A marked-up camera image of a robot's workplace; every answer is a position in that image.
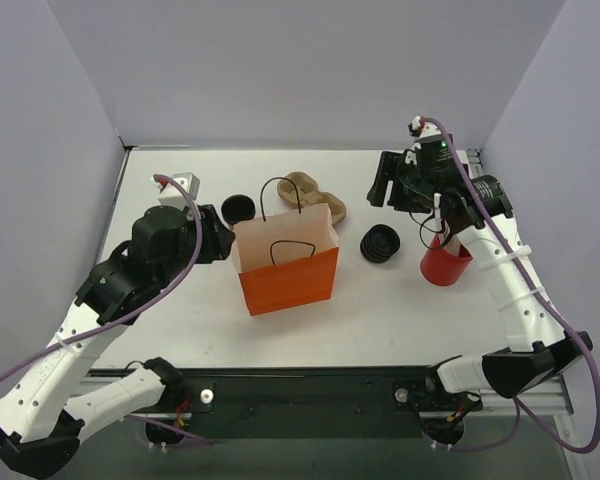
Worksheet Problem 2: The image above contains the orange paper bag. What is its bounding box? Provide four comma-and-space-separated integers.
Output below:
231, 176, 339, 316

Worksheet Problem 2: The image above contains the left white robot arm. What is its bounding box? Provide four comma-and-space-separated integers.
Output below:
0, 204, 235, 479

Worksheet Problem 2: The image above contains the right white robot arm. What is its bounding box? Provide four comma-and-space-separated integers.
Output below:
367, 135, 593, 408

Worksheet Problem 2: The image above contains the stack of black lids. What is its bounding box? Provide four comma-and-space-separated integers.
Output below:
360, 224, 401, 264

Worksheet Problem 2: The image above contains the brown cardboard cup carrier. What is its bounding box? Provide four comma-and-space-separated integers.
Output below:
277, 171, 347, 226

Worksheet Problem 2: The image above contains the red plastic cup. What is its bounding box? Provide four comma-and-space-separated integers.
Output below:
419, 236, 473, 287

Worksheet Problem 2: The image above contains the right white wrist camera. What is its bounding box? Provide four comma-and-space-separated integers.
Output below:
408, 115, 445, 150

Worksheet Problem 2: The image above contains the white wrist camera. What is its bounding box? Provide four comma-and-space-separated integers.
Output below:
154, 172, 200, 210
408, 115, 445, 150

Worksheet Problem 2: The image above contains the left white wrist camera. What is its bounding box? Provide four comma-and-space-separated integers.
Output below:
154, 172, 200, 210

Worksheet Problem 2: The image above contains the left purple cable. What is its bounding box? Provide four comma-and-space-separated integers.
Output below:
0, 174, 214, 448

